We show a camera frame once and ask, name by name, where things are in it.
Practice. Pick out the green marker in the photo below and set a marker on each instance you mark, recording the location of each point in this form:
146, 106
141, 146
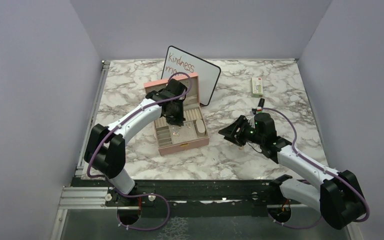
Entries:
261, 103

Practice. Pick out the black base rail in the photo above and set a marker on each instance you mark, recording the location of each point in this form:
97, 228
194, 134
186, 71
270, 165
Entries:
192, 198

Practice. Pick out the pink jewelry box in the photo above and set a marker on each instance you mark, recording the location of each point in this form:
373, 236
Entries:
171, 138

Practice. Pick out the small white card box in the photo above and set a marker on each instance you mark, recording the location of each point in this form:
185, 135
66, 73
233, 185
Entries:
257, 87

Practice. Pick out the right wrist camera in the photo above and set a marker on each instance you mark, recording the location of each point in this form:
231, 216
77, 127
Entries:
257, 110

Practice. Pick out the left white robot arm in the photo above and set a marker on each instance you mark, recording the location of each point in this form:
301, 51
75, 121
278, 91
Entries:
105, 152

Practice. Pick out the beige oval cushion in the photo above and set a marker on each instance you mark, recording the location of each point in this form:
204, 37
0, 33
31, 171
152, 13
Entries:
200, 128

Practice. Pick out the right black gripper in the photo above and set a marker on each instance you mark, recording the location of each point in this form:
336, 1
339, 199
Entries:
231, 132

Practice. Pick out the small whiteboard with writing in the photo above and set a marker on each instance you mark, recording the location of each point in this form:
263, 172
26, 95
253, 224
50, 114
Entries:
178, 60

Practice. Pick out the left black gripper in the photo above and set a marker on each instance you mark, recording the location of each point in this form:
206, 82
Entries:
180, 119

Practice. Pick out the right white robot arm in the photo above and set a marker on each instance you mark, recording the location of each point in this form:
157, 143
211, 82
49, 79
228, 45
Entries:
336, 195

